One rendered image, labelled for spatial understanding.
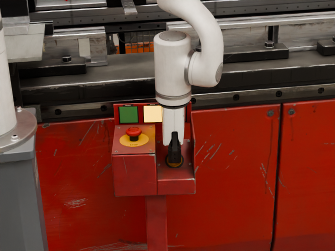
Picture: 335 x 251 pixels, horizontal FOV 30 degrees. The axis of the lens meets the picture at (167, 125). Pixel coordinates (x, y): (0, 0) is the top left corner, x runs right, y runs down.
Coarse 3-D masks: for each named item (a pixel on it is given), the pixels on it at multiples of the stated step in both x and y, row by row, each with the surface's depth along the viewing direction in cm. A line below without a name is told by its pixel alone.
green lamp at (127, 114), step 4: (120, 108) 159; (124, 108) 159; (128, 108) 159; (132, 108) 159; (136, 108) 159; (120, 112) 159; (124, 112) 159; (128, 112) 159; (132, 112) 159; (136, 112) 159; (120, 116) 160; (124, 116) 160; (128, 116) 160; (132, 116) 160; (136, 116) 160; (120, 120) 160; (124, 120) 160; (128, 120) 160; (132, 120) 160; (136, 120) 160
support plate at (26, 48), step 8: (32, 32) 162; (40, 32) 161; (8, 40) 156; (16, 40) 156; (24, 40) 156; (32, 40) 156; (40, 40) 155; (8, 48) 150; (16, 48) 150; (24, 48) 150; (32, 48) 150; (40, 48) 150; (8, 56) 145; (16, 56) 145; (24, 56) 145; (32, 56) 145; (40, 56) 145
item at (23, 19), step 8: (0, 0) 164; (8, 0) 165; (16, 0) 165; (24, 0) 165; (0, 8) 165; (8, 8) 166; (16, 8) 166; (24, 8) 166; (8, 16) 166; (16, 16) 167; (24, 16) 168
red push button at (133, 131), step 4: (128, 128) 153; (132, 128) 153; (136, 128) 153; (140, 128) 153; (128, 132) 151; (132, 132) 151; (136, 132) 151; (140, 132) 152; (132, 136) 151; (136, 136) 152; (132, 140) 153; (136, 140) 153
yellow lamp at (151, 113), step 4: (144, 108) 159; (148, 108) 159; (152, 108) 159; (156, 108) 159; (160, 108) 159; (144, 112) 160; (148, 112) 160; (152, 112) 160; (156, 112) 160; (160, 112) 160; (144, 116) 160; (148, 116) 160; (152, 116) 160; (156, 116) 160; (160, 116) 160; (144, 120) 161; (148, 120) 160; (152, 120) 161; (156, 120) 161; (160, 120) 161
